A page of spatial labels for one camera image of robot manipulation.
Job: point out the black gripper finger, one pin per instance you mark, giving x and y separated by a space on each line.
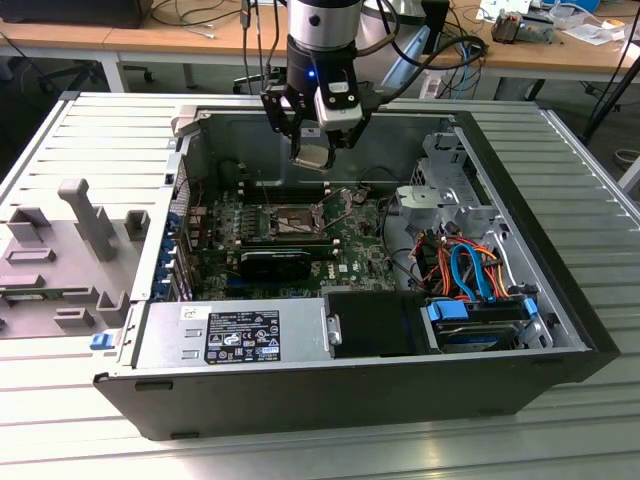
359 132
282 107

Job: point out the silver CPU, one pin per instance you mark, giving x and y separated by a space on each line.
310 156

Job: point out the CPU socket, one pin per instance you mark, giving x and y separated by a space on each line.
292 216

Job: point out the pale blue teach pendant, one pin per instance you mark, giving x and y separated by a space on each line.
407 67

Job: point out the white power strip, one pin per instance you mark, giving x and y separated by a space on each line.
431 87

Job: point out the silver drive cage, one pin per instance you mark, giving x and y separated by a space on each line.
425 197

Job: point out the green motherboard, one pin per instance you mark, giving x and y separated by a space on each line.
360 250

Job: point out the RAM stick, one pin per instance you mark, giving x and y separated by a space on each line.
25 297
287 244

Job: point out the wooden desk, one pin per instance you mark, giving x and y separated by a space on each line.
150 35

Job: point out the black graphics card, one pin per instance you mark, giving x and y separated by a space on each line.
275 265

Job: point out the grey electronic device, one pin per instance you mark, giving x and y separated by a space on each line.
520 27

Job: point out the hard disk with blue carrier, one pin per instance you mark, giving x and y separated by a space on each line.
447 312

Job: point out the large black box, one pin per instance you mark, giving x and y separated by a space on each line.
70 12

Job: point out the black tripod stand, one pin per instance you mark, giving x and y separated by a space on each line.
600 118

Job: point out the white paper sheets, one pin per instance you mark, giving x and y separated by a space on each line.
592 32

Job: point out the silver power supply unit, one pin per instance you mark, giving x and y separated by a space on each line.
165 335

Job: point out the black PC case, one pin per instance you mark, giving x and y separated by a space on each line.
300 400

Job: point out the blue case latch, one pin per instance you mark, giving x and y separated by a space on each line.
101 341

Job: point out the grey parts rack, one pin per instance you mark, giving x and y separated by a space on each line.
30 325

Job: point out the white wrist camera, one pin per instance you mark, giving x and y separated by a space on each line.
337 117

